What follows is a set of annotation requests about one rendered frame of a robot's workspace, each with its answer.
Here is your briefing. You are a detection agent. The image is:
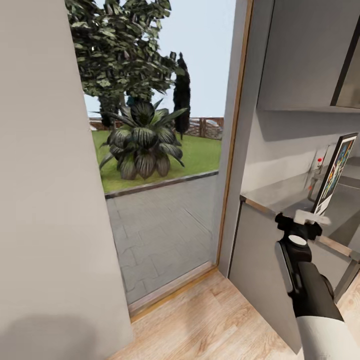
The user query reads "poster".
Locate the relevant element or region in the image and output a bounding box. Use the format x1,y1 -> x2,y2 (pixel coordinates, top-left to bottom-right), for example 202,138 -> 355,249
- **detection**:
307,132 -> 359,224

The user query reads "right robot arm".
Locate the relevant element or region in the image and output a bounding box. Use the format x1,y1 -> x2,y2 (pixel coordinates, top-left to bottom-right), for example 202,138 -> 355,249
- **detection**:
274,209 -> 360,360

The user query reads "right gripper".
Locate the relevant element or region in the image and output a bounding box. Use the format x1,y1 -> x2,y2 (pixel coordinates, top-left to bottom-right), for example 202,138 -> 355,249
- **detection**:
274,212 -> 323,242

